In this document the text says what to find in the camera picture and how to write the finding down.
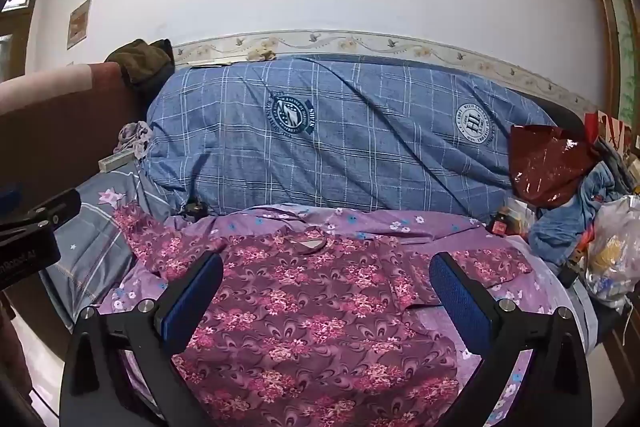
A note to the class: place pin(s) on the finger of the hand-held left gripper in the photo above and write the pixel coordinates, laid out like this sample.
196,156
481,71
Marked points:
47,214

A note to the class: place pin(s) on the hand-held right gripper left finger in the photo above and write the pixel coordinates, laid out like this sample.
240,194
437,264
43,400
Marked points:
192,302

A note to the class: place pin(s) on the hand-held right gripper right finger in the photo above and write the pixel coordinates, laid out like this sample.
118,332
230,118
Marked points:
462,302

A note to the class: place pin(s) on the purple floral shirt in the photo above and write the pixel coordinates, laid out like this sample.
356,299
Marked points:
310,307

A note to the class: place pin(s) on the brown clothes heap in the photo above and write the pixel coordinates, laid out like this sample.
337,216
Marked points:
142,64

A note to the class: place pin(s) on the grey star-print pillow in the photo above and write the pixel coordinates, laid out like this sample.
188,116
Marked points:
85,232

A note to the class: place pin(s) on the pale flat box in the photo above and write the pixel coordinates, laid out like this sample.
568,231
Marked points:
114,162

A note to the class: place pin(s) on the small dark bottle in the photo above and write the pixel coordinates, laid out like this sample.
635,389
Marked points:
500,224

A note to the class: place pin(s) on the reddish brown headboard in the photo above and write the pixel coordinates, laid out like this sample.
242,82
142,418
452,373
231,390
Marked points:
60,127

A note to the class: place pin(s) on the purple flowered bedsheet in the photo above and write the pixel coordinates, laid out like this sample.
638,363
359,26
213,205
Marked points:
380,224

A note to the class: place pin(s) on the small grey purple cloth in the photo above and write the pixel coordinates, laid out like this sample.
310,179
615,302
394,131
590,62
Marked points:
134,138

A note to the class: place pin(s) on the blue crumpled garment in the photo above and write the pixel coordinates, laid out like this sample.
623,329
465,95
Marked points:
575,212

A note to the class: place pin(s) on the white plastic bag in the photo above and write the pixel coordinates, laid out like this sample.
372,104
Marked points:
612,252

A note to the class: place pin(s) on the red plastic bag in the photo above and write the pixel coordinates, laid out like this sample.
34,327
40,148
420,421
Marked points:
547,167

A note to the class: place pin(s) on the blue plaid quilt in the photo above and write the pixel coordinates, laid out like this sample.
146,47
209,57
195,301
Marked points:
340,137

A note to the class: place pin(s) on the small wall picture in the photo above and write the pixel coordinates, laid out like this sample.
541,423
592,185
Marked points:
79,23

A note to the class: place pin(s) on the wooden door frame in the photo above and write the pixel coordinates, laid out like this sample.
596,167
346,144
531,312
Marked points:
612,27

